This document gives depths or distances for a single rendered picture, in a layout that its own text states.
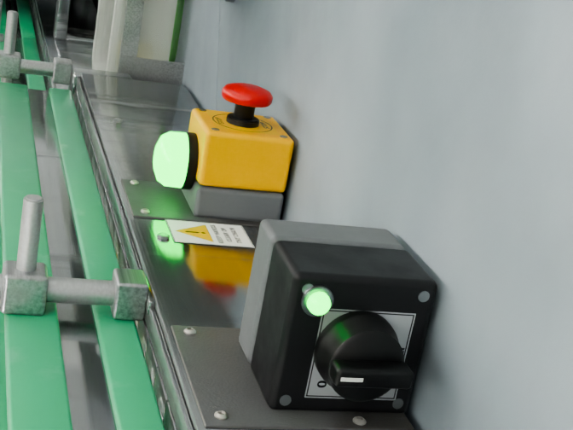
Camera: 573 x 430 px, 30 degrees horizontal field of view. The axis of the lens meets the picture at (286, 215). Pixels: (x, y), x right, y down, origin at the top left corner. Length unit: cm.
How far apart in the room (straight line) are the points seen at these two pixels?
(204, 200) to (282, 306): 28
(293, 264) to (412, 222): 10
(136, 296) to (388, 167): 18
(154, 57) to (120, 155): 36
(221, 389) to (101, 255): 23
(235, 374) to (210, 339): 4
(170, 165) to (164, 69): 49
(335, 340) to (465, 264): 8
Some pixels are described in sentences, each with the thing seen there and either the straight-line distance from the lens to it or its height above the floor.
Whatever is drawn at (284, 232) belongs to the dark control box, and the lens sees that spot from 59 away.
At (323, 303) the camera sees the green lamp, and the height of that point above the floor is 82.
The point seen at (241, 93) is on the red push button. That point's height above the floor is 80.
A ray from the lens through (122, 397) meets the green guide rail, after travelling 60.
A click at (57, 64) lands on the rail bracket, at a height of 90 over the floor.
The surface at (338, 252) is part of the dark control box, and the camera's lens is 57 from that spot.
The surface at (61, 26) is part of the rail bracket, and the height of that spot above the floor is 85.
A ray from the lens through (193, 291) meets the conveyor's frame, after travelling 70.
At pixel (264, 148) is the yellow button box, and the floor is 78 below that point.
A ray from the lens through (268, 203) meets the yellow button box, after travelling 83.
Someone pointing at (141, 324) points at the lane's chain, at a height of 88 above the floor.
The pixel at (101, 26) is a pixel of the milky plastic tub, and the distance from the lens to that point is 144.
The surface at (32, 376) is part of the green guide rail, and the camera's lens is 61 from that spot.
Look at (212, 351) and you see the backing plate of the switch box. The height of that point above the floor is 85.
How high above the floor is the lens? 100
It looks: 17 degrees down
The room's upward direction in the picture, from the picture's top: 85 degrees counter-clockwise
